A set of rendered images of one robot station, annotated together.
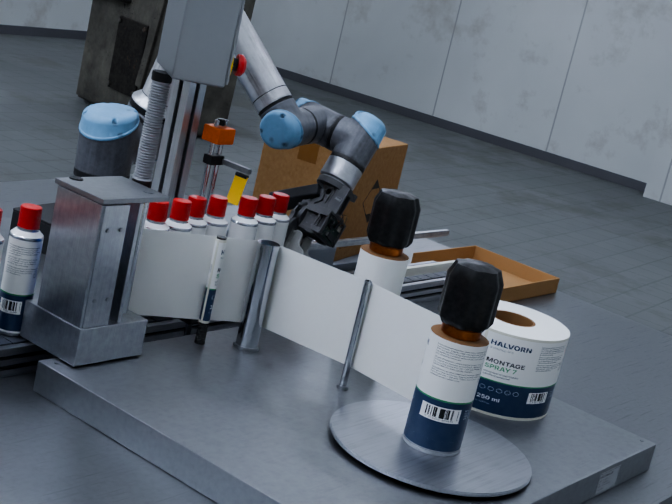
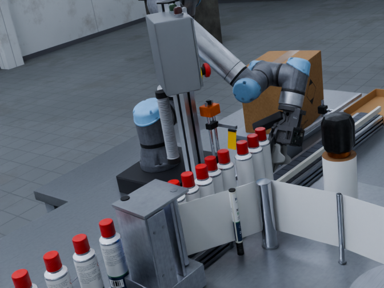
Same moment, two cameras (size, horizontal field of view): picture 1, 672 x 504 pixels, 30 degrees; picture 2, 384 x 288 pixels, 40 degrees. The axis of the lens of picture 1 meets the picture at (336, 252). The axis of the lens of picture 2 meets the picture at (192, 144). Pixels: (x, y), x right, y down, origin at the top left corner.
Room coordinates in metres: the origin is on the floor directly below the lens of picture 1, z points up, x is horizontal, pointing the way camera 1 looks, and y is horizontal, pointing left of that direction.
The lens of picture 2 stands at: (0.84, 0.03, 1.68)
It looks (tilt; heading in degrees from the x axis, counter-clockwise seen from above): 22 degrees down; 12
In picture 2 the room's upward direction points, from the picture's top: 9 degrees counter-clockwise
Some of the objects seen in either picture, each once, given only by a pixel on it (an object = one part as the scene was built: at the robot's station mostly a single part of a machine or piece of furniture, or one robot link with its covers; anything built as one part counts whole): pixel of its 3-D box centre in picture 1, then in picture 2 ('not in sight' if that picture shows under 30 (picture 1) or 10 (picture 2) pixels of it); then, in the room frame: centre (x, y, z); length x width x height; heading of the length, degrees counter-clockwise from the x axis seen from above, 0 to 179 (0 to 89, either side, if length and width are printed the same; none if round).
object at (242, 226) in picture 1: (238, 249); (245, 173); (2.25, 0.18, 0.98); 0.05 x 0.05 x 0.20
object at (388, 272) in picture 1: (380, 272); (339, 167); (2.15, -0.08, 1.03); 0.09 x 0.09 x 0.30
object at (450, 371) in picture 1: (454, 355); not in sight; (1.76, -0.20, 1.04); 0.09 x 0.09 x 0.29
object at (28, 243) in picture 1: (21, 269); (114, 258); (1.84, 0.47, 0.98); 0.05 x 0.05 x 0.20
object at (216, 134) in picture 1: (216, 208); (223, 153); (2.27, 0.24, 1.04); 0.10 x 0.04 x 0.33; 55
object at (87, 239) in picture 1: (95, 268); (158, 246); (1.84, 0.35, 1.01); 0.14 x 0.13 x 0.26; 145
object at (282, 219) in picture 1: (270, 244); (263, 159); (2.34, 0.13, 0.98); 0.05 x 0.05 x 0.20
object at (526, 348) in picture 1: (502, 357); not in sight; (2.07, -0.32, 0.95); 0.20 x 0.20 x 0.14
